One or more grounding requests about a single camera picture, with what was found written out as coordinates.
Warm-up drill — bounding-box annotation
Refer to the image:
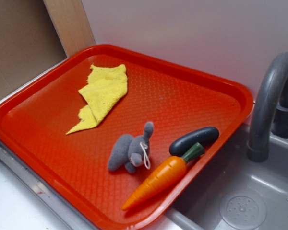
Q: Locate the gray plush bunny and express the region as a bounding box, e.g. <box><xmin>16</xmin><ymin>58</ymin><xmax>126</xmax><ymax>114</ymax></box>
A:
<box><xmin>108</xmin><ymin>122</ymin><xmax>154</xmax><ymax>174</ymax></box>

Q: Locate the yellow cloth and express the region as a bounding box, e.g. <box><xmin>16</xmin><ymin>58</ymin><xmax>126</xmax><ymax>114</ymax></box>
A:
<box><xmin>66</xmin><ymin>64</ymin><xmax>128</xmax><ymax>135</ymax></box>

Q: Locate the dark gray toy cucumber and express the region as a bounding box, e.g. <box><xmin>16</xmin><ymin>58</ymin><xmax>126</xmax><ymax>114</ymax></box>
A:
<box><xmin>169</xmin><ymin>126</ymin><xmax>220</xmax><ymax>157</ymax></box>

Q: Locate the orange toy carrot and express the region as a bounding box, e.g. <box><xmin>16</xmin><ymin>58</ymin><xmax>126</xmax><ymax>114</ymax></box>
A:
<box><xmin>122</xmin><ymin>142</ymin><xmax>205</xmax><ymax>211</ymax></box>

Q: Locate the red plastic tray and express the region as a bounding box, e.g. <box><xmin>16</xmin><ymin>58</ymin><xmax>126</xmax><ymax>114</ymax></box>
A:
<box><xmin>0</xmin><ymin>45</ymin><xmax>253</xmax><ymax>230</ymax></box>

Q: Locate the gray plastic sink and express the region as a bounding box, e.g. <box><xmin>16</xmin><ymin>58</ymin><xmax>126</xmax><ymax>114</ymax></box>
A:
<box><xmin>166</xmin><ymin>125</ymin><xmax>288</xmax><ymax>230</ymax></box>

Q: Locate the wooden board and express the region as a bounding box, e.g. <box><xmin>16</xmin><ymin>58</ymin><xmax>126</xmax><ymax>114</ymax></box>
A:
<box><xmin>44</xmin><ymin>0</ymin><xmax>96</xmax><ymax>57</ymax></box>

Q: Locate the gray toy faucet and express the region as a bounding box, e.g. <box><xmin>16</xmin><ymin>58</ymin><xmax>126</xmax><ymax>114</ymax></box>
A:
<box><xmin>247</xmin><ymin>52</ymin><xmax>288</xmax><ymax>162</ymax></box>

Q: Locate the brown cardboard panel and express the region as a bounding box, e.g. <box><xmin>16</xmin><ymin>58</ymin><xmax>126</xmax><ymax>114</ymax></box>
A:
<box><xmin>0</xmin><ymin>0</ymin><xmax>66</xmax><ymax>100</ymax></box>

